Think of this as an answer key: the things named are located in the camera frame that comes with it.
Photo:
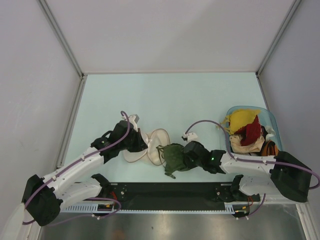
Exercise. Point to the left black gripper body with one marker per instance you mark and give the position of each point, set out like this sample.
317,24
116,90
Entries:
133,144

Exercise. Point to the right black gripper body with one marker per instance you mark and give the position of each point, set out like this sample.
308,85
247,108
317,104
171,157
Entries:
191,163

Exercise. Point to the round beige mesh laundry bag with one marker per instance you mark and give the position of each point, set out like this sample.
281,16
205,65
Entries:
158,137

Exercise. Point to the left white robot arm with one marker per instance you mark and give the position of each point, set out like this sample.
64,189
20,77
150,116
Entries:
44,197

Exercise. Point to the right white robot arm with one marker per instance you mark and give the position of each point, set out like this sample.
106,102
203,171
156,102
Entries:
280,174

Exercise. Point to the beige garment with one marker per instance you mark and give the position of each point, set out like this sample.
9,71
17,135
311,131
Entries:
235,143

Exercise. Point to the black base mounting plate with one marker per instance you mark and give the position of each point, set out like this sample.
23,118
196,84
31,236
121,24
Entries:
178,194

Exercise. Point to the yellow garment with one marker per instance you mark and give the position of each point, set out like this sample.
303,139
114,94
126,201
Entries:
239,119

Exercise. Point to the red lace garment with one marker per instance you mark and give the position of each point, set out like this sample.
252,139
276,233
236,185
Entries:
250,133

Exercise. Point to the orange black garment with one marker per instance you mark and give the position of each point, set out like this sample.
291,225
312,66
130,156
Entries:
269,149

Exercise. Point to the translucent blue plastic basket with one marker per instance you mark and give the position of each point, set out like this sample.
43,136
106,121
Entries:
269,128

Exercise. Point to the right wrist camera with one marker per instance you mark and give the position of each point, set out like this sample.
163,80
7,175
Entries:
189,137

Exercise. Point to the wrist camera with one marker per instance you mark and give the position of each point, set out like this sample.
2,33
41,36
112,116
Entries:
133,119
189,137

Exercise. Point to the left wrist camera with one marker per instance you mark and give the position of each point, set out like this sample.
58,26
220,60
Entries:
133,119

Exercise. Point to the white slotted cable duct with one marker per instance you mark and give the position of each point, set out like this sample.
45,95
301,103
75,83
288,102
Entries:
109,207

